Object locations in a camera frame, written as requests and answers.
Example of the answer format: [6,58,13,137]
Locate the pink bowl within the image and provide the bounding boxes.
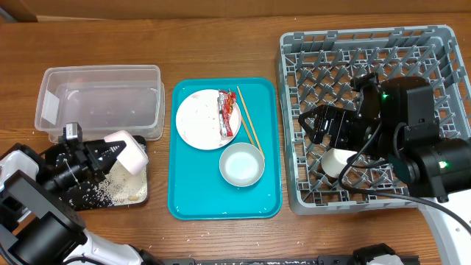
[104,130,149,175]

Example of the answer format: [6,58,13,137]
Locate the white cup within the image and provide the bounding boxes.
[321,148,356,178]

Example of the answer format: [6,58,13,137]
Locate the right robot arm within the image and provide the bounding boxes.
[298,73,470,264]

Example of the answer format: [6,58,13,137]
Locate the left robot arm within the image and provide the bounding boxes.
[1,140,162,264]

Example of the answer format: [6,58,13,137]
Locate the black tray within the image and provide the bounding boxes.
[58,161,148,211]

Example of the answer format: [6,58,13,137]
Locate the clear plastic bin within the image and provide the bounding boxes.
[35,65,166,143]

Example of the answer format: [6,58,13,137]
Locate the grey dish rack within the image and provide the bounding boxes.
[276,25,470,215]

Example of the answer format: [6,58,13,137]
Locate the wooden chopstick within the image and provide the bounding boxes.
[228,96,254,145]
[237,86,265,158]

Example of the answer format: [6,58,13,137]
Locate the grey bowl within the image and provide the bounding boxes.
[219,143,265,188]

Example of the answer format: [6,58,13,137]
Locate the red snack wrapper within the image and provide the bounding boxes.
[217,90,236,138]

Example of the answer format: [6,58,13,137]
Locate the teal serving tray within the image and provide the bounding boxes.
[168,77,283,220]

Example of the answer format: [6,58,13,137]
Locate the large white plate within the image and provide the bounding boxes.
[176,89,241,150]

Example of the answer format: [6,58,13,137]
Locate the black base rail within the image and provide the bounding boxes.
[155,243,421,265]

